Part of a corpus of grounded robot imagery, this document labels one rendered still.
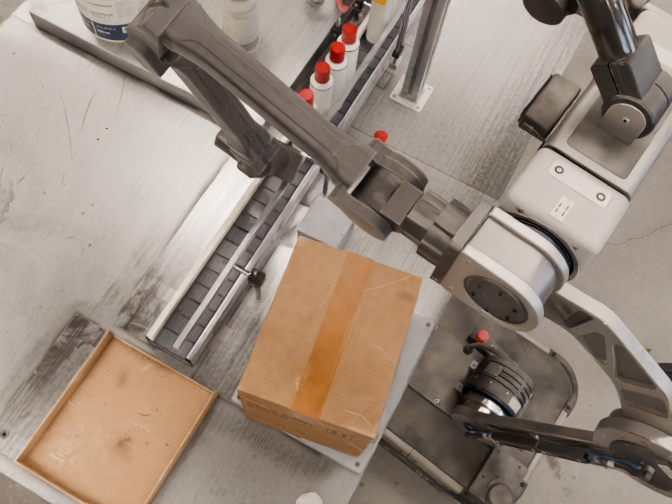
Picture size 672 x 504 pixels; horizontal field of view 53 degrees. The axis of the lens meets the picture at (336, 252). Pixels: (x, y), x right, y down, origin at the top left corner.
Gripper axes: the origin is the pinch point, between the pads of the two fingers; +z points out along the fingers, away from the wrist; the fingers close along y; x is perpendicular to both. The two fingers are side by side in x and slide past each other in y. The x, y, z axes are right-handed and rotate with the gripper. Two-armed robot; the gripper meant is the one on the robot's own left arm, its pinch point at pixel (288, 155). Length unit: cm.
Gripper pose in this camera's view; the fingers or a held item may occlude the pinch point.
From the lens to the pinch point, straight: 152.9
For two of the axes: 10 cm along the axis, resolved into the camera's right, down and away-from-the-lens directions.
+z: 2.5, -2.2, 9.4
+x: -4.2, 8.6, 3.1
